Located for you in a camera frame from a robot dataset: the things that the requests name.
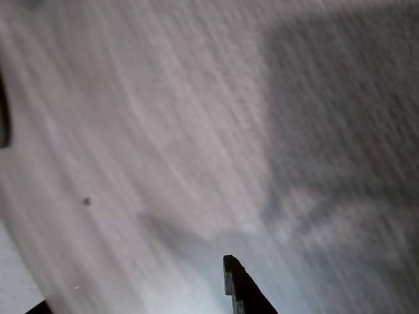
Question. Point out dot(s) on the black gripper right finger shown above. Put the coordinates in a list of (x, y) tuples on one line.
[(244, 291)]

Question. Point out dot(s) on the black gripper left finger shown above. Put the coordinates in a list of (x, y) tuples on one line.
[(40, 309)]

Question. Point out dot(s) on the dark round stand base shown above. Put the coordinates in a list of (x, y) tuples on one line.
[(4, 114)]

